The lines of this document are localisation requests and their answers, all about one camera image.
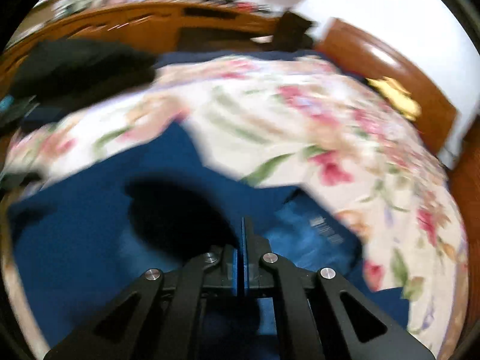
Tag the floral bed blanket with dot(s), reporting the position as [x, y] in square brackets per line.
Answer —
[302, 123]

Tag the navy blue suit jacket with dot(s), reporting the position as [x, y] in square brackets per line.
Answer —
[123, 261]

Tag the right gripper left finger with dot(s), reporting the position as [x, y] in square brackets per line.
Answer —
[232, 270]

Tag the yellow plush toy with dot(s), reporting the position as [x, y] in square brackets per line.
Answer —
[398, 97]

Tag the black garment pile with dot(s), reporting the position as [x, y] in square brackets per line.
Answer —
[75, 73]

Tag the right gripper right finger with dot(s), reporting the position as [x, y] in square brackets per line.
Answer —
[256, 280]

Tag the wooden desk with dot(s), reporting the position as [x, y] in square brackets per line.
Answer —
[150, 26]

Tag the dark desk chair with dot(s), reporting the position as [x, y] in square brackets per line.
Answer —
[289, 31]

